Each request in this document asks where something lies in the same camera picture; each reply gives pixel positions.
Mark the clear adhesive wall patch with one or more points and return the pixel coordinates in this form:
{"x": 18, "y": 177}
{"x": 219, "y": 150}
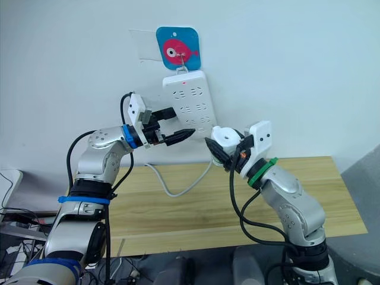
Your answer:
{"x": 145, "y": 44}

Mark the blue tape shoulder band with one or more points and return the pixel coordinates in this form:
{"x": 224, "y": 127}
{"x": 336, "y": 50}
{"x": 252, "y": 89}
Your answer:
{"x": 56, "y": 263}

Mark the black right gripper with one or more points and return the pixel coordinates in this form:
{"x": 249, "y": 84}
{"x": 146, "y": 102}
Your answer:
{"x": 242, "y": 150}

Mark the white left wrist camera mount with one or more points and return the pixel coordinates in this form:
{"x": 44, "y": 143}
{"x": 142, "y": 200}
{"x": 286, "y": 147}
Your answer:
{"x": 136, "y": 108}

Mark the white mosquito repellent heater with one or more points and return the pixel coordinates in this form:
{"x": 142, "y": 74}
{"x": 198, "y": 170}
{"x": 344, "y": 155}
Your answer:
{"x": 225, "y": 137}

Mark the green right wrist band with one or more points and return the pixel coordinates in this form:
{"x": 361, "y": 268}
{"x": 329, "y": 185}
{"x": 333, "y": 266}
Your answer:
{"x": 262, "y": 173}

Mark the blue tape forearm band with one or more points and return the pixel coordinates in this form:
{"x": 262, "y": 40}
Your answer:
{"x": 83, "y": 200}

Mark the metal wall hook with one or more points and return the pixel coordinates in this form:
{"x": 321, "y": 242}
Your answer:
{"x": 182, "y": 60}

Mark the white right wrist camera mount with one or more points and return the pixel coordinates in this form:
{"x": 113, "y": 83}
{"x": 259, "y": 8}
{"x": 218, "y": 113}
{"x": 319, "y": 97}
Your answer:
{"x": 261, "y": 138}

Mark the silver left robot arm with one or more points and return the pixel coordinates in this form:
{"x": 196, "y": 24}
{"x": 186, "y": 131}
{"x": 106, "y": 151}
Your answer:
{"x": 98, "y": 154}

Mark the blue left wrist band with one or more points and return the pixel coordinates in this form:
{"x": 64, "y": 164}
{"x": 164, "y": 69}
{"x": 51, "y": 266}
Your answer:
{"x": 128, "y": 136}

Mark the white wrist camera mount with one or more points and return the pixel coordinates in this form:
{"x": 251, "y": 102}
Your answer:
{"x": 136, "y": 108}
{"x": 261, "y": 138}

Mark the white side desk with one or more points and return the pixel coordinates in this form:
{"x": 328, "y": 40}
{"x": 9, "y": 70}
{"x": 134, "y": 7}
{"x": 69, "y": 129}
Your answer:
{"x": 10, "y": 181}

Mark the white power strip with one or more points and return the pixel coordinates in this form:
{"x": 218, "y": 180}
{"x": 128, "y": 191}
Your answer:
{"x": 193, "y": 95}

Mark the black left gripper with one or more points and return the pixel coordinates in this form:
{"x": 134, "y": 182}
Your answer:
{"x": 153, "y": 132}

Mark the blue fish wall hook plate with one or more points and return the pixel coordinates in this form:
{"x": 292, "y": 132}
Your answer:
{"x": 169, "y": 37}

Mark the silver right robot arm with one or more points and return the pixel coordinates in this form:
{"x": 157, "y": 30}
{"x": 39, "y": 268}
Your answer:
{"x": 300, "y": 207}

